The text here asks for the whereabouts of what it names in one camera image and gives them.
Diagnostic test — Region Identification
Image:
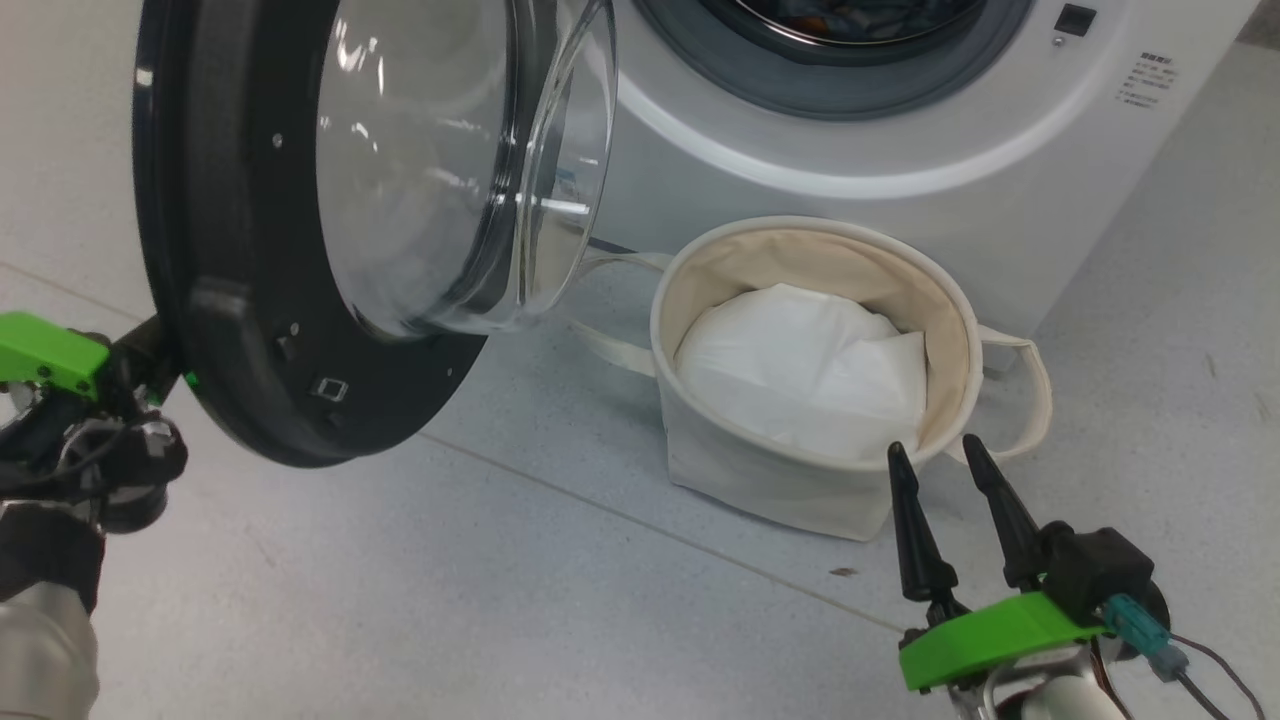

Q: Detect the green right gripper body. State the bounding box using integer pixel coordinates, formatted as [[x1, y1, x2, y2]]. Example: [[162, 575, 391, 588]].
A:
[[897, 592, 1106, 693]]

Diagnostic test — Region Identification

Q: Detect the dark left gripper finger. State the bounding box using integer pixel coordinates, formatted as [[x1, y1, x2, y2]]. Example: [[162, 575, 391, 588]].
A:
[[108, 315, 183, 406]]

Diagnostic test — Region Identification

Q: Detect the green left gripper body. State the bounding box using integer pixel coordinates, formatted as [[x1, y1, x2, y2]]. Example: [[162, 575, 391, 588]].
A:
[[0, 312, 111, 401]]

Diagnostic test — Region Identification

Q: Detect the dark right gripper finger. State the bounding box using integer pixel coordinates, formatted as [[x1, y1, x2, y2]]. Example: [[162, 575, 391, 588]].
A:
[[886, 442, 959, 603], [962, 434, 1046, 591]]

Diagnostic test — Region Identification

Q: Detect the black glass washing machine door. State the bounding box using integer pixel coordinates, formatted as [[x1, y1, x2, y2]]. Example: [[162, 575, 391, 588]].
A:
[[133, 0, 618, 468]]

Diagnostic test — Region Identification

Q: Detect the blue cartoon print garment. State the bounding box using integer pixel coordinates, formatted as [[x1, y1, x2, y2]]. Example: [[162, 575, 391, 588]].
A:
[[775, 0, 986, 43]]

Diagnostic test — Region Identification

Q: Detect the cream fabric laundry basket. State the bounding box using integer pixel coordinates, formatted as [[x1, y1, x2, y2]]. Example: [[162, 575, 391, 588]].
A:
[[570, 216, 1053, 542]]

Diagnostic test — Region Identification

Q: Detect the white cloth basket liner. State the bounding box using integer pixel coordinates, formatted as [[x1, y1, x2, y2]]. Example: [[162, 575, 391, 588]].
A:
[[673, 283, 929, 463]]

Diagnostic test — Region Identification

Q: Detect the white front-load washing machine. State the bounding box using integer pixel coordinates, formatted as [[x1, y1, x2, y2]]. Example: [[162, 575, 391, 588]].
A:
[[590, 0, 1263, 341]]

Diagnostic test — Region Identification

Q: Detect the grey rubber door gasket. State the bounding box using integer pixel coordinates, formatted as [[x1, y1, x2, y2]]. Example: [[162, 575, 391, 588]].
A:
[[630, 0, 1036, 121]]

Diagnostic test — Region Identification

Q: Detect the black text washer label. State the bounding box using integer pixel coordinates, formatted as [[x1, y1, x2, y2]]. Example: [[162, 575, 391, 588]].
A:
[[1115, 52, 1181, 109]]

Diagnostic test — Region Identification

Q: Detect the steel washer drum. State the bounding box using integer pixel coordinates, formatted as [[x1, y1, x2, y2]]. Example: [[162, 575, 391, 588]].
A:
[[700, 0, 1001, 49]]

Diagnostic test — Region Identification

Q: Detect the right gripper teal plug cable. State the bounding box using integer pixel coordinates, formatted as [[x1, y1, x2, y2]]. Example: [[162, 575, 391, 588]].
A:
[[1100, 595, 1266, 720]]

